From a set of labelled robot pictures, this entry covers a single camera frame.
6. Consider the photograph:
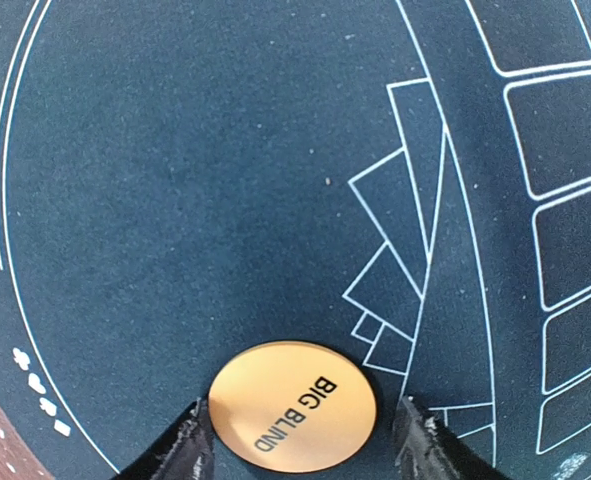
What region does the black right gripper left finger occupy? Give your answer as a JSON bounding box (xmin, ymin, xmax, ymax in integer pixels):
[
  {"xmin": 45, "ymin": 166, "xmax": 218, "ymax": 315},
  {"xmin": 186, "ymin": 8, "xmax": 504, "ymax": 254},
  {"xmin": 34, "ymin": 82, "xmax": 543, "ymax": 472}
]
[{"xmin": 117, "ymin": 398, "xmax": 215, "ymax": 480}]

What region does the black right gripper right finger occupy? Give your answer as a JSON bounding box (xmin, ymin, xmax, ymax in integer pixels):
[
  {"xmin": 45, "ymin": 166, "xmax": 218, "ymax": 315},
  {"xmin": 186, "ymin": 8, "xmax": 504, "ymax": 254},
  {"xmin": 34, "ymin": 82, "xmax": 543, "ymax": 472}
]
[{"xmin": 392, "ymin": 396, "xmax": 507, "ymax": 480}]

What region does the yellow big blind button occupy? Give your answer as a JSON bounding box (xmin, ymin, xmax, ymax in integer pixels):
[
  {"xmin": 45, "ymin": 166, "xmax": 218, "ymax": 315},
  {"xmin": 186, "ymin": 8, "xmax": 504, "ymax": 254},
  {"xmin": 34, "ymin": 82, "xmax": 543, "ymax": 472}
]
[{"xmin": 208, "ymin": 341, "xmax": 377, "ymax": 474}]

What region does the round black poker mat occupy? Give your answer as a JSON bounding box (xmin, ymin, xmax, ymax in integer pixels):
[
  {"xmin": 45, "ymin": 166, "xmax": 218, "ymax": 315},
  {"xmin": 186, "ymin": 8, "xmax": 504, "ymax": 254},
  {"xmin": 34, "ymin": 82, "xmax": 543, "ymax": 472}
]
[{"xmin": 0, "ymin": 1, "xmax": 591, "ymax": 479}]

